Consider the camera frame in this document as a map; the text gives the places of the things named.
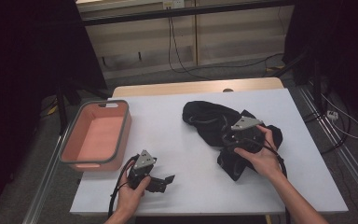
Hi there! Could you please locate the black tripod stand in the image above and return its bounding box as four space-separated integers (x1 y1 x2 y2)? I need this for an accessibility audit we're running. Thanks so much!
55 78 110 134

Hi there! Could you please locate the black metal stand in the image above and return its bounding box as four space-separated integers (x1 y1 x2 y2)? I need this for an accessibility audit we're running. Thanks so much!
273 49 324 106

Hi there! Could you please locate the black hanging cable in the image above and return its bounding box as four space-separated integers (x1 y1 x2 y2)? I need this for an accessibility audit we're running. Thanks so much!
167 17 285 81

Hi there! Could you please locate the black curtain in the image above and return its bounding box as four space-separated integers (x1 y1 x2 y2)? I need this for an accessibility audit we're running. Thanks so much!
282 0 358 132
0 0 108 216

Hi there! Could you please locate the beige cabinet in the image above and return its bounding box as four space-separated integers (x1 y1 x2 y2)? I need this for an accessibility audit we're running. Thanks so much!
76 0 295 80

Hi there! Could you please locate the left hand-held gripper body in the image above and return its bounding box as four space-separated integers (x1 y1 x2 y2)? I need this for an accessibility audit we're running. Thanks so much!
127 149 169 194

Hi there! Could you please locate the black floor cable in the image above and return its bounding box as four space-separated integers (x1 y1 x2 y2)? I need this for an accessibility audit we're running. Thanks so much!
302 102 352 156

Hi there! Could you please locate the hand-held gripper black cable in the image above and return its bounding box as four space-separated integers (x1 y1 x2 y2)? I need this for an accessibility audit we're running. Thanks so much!
106 153 138 218
255 138 292 224

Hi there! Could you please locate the person's right hand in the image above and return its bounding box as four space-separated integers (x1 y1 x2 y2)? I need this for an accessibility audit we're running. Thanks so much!
233 124 285 182

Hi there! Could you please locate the left hand-held gripper black cable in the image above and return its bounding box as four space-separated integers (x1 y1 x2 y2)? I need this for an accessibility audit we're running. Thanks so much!
106 153 138 218

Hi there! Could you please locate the black knit vest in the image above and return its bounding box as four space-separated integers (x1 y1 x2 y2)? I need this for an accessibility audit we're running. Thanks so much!
181 100 284 182

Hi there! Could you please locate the black horizontal bar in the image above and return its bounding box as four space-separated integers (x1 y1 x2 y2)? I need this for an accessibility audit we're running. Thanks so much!
80 0 295 27

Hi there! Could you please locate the right hand-held gripper black cable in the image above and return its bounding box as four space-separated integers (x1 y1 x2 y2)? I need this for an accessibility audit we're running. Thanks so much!
255 138 292 224

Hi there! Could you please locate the pink basket with grey rim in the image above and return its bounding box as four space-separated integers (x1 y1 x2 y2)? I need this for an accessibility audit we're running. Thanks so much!
58 99 133 173

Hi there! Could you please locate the aluminium rail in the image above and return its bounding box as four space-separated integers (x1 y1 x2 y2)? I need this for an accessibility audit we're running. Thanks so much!
21 124 73 224
297 85 358 213

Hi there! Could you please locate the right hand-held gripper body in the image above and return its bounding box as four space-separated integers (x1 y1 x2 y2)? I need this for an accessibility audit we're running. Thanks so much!
222 115 265 154

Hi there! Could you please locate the white floor cable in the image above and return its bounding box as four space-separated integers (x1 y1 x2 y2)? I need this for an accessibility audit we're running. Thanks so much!
321 92 358 140

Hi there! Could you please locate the white wall socket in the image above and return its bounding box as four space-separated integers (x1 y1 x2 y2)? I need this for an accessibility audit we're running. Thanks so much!
162 0 186 9

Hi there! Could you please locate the person's left hand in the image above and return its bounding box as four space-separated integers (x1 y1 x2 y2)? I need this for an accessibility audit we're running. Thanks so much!
116 172 152 218

